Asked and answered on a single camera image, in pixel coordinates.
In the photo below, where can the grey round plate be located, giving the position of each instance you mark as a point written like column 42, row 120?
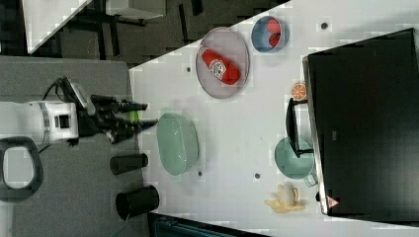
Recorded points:
column 232, row 46

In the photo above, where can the green mug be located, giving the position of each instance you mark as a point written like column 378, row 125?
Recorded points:
column 300, row 167

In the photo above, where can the red ketchup bottle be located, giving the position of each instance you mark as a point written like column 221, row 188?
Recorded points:
column 219, row 66

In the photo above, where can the black cup lower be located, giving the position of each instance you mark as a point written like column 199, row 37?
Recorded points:
column 137, row 202

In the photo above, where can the black toaster oven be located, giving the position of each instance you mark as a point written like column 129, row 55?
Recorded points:
column 363, row 107

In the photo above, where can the peeled banana toy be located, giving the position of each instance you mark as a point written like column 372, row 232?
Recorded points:
column 287, row 200

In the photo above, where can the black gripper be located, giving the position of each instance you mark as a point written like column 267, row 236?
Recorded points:
column 98, row 114

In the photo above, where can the green plastic strainer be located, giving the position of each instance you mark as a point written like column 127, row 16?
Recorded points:
column 177, row 143

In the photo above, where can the black cylinder upper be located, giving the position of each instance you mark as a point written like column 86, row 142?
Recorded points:
column 127, row 163

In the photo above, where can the red toy fruit upper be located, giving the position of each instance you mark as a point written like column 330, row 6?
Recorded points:
column 273, row 26

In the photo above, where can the red toy fruit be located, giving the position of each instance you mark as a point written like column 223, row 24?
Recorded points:
column 274, row 40
column 273, row 26

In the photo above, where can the orange slice toy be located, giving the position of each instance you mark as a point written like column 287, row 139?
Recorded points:
column 299, row 91

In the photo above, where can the blue bowl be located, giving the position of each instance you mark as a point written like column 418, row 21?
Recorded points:
column 260, row 35

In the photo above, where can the red toy fruit lower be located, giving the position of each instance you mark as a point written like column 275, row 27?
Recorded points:
column 274, row 40

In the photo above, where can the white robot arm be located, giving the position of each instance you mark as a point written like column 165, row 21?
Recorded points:
column 72, row 116

